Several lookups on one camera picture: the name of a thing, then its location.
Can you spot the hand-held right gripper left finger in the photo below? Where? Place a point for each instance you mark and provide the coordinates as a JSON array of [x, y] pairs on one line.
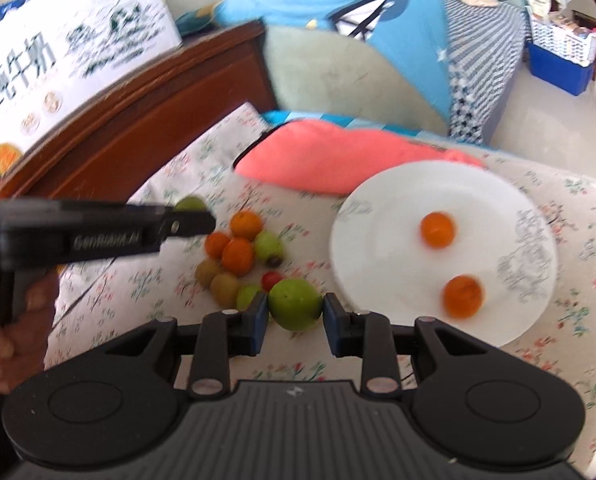
[[260, 320]]

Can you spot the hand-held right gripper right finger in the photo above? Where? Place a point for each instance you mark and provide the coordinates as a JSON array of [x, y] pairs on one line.
[[331, 321]]

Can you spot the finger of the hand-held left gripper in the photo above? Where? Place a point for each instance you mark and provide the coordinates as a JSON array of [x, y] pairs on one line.
[[190, 224]]

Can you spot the small green guava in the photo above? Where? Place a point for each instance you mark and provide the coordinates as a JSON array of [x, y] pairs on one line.
[[247, 297], [190, 204]]

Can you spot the large green guava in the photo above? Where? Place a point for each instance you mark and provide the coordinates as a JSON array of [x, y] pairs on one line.
[[295, 305]]

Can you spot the white plate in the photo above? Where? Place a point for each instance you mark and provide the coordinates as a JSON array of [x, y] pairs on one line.
[[388, 260]]

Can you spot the orange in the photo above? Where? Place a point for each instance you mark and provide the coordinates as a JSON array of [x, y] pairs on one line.
[[438, 230], [217, 245], [238, 257], [246, 224], [464, 296]]

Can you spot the person's left hand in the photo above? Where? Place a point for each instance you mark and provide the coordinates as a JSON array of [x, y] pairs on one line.
[[23, 325]]

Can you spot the red cherry tomato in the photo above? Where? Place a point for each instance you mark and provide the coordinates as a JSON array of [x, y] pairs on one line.
[[272, 280]]

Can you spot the brown kiwi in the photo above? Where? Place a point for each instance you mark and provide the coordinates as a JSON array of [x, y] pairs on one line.
[[207, 273], [224, 290]]

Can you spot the green guava with dark tip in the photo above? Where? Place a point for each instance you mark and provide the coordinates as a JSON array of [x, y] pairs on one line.
[[269, 246]]

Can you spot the wooden headboard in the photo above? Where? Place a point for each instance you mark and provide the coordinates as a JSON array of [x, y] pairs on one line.
[[128, 110]]

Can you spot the pink towel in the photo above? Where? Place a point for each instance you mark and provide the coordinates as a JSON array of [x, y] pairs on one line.
[[328, 155]]

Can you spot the white milk carton box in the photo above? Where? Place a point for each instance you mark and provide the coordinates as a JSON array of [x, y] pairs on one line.
[[78, 35]]

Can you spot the pale green pillow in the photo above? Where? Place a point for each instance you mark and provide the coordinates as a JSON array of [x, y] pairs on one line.
[[338, 75]]

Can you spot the blue shirt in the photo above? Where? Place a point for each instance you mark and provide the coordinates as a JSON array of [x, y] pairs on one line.
[[303, 5]]

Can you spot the blue checkered blanket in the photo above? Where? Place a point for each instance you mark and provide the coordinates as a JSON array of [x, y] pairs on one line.
[[478, 60]]

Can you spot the blue storage bin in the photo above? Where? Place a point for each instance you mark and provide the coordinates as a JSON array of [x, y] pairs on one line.
[[558, 70]]

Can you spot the white plastic basket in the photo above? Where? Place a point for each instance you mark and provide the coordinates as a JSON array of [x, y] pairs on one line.
[[563, 35]]

